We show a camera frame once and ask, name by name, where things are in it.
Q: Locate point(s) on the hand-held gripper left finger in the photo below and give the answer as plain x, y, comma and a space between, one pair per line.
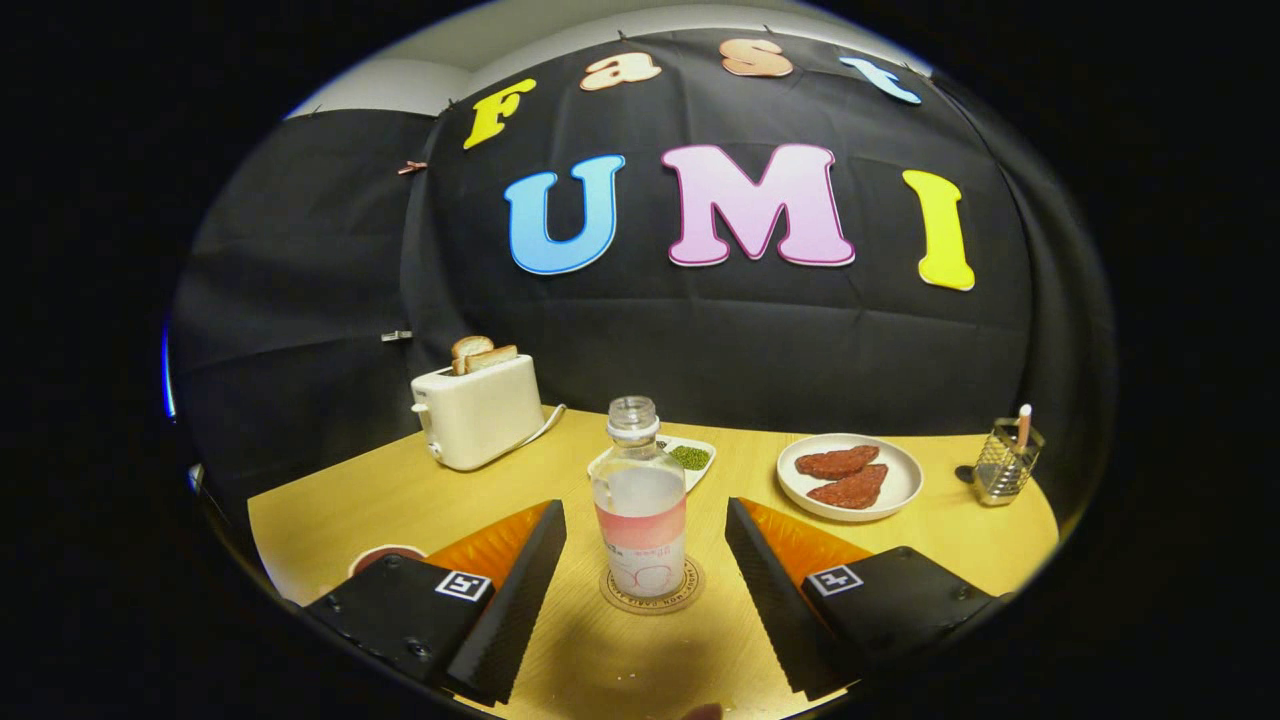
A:
510, 620

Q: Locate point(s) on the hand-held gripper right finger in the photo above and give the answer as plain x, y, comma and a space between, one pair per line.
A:
775, 620

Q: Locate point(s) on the round wooden coaster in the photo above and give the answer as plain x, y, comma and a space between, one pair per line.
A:
650, 605

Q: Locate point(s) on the clear juice bottle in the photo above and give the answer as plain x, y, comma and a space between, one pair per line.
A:
640, 500

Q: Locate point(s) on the wooden table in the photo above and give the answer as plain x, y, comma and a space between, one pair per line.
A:
640, 660

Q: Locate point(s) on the red meat patty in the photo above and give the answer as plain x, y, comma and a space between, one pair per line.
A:
852, 490
835, 462

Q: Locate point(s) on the small white rectangular dish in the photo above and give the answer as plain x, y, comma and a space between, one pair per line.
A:
692, 458

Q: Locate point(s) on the white round plate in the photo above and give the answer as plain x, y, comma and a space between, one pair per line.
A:
900, 480

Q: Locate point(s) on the cream toaster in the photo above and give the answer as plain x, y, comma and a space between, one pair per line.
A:
480, 415

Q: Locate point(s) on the toast slice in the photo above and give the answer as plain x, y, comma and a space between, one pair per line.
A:
468, 347
492, 358

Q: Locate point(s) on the metal mesh utensil holder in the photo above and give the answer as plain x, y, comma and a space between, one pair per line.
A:
1003, 470

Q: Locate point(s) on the black backdrop cloth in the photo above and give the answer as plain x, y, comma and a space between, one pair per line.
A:
750, 330

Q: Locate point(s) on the red cloth clip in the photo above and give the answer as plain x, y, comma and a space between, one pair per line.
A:
412, 167

